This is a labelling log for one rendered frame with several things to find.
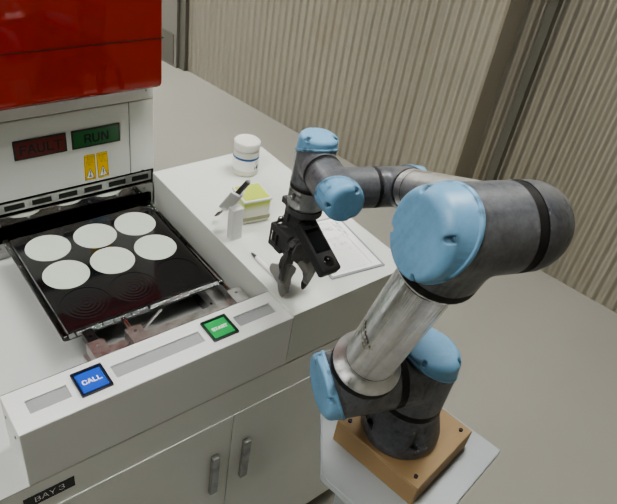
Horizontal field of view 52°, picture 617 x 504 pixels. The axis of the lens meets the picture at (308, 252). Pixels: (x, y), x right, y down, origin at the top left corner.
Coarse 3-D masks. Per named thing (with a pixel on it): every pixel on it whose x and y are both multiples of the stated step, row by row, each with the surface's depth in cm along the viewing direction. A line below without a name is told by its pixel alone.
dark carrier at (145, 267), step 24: (24, 240) 147; (72, 240) 150; (120, 240) 152; (24, 264) 141; (48, 264) 142; (144, 264) 146; (168, 264) 148; (192, 264) 149; (48, 288) 136; (72, 288) 137; (96, 288) 138; (120, 288) 139; (144, 288) 140; (168, 288) 141; (192, 288) 142; (72, 312) 131; (96, 312) 132; (120, 312) 133
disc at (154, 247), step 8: (144, 240) 153; (152, 240) 154; (160, 240) 154; (168, 240) 155; (136, 248) 150; (144, 248) 151; (152, 248) 151; (160, 248) 152; (168, 248) 152; (144, 256) 149; (152, 256) 149; (160, 256) 149; (168, 256) 150
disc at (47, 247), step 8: (32, 240) 147; (40, 240) 148; (48, 240) 148; (56, 240) 149; (64, 240) 149; (32, 248) 145; (40, 248) 146; (48, 248) 146; (56, 248) 146; (64, 248) 147; (32, 256) 143; (40, 256) 143; (48, 256) 144; (56, 256) 144
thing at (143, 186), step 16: (96, 192) 159; (112, 192) 160; (128, 192) 164; (32, 208) 150; (48, 208) 151; (64, 208) 154; (128, 208) 168; (0, 224) 146; (64, 224) 158; (0, 240) 150
